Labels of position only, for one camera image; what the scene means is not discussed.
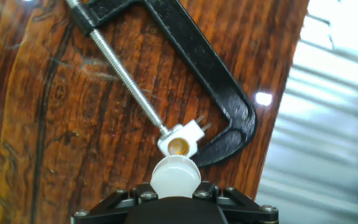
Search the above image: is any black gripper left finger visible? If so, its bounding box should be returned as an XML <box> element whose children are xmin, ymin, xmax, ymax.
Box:
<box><xmin>71</xmin><ymin>182</ymin><xmax>160</xmax><ymax>224</ymax></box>

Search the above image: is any brown wooden board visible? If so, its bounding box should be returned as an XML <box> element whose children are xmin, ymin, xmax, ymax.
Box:
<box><xmin>0</xmin><ymin>0</ymin><xmax>311</xmax><ymax>224</ymax></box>

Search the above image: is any white lamp socket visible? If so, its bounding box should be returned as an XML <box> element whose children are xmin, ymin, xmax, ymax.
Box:
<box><xmin>157</xmin><ymin>115</ymin><xmax>213</xmax><ymax>158</ymax></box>

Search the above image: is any black metal C-clamp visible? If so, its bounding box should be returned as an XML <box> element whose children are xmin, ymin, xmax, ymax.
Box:
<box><xmin>65</xmin><ymin>0</ymin><xmax>257</xmax><ymax>169</ymax></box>

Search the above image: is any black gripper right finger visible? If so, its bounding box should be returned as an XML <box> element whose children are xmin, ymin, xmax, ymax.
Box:
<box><xmin>193</xmin><ymin>182</ymin><xmax>280</xmax><ymax>224</ymax></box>

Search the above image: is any small white cap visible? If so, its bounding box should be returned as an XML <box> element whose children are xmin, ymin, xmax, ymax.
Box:
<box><xmin>149</xmin><ymin>154</ymin><xmax>203</xmax><ymax>199</ymax></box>

